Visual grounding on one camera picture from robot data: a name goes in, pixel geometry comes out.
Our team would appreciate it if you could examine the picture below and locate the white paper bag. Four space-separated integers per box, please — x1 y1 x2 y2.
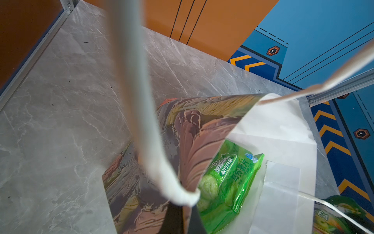
102 1 374 234

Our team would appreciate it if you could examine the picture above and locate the aluminium corner post right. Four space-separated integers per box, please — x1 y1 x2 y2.
307 69 374 107

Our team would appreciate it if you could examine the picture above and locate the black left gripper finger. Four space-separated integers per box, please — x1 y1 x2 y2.
163 203 207 234

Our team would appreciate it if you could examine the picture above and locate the aluminium corner post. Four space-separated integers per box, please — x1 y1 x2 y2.
307 69 374 107
60 0 79 12

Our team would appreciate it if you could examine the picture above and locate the aluminium corner post left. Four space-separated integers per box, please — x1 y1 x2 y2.
60 0 79 12

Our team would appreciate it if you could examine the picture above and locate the large green chips bag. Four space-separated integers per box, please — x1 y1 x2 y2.
197 140 265 234

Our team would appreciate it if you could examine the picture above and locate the green pea snack bag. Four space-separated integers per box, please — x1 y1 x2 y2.
312 196 374 234

